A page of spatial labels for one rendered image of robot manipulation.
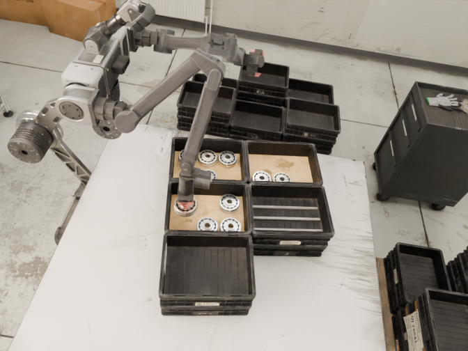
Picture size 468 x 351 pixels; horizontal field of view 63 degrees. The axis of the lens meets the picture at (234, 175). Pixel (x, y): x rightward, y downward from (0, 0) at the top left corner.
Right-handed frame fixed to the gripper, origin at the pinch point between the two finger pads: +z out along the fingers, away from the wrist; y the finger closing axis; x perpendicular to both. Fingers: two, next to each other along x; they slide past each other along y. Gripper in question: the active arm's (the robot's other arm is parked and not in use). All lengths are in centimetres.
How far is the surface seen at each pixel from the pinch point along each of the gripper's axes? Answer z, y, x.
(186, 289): 22.1, -30.7, -2.5
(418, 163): 52, 76, -161
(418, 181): 70, 74, -170
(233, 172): 22.7, 36.2, -24.7
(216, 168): 22.8, 38.7, -15.5
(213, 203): 22.5, 14.9, -13.8
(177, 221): 22.4, 3.8, 3.9
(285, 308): 35, -34, -49
